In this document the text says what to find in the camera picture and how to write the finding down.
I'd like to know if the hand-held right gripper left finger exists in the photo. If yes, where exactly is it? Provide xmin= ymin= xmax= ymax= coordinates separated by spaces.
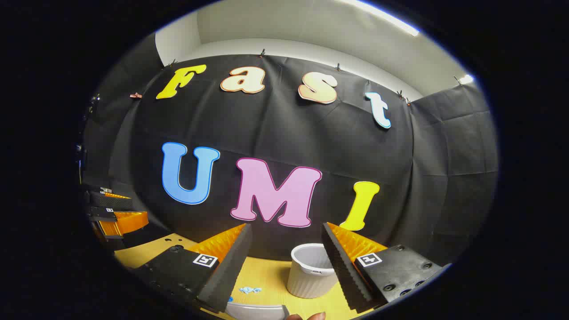
xmin=132 ymin=223 xmax=253 ymax=314

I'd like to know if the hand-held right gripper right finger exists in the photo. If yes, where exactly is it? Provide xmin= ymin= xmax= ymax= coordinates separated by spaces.
xmin=321 ymin=221 xmax=446 ymax=314

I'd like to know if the white ribbed garbage bin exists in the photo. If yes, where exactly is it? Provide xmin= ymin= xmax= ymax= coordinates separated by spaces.
xmin=287 ymin=243 xmax=338 ymax=299

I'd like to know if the grey dustpan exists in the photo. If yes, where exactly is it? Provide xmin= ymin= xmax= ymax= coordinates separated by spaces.
xmin=224 ymin=302 xmax=289 ymax=320

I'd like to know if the wooden desktop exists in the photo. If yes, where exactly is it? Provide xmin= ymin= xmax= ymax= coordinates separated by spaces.
xmin=113 ymin=233 xmax=378 ymax=320

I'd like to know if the black backdrop cloth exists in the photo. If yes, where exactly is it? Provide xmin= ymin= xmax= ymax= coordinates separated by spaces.
xmin=82 ymin=33 xmax=499 ymax=267

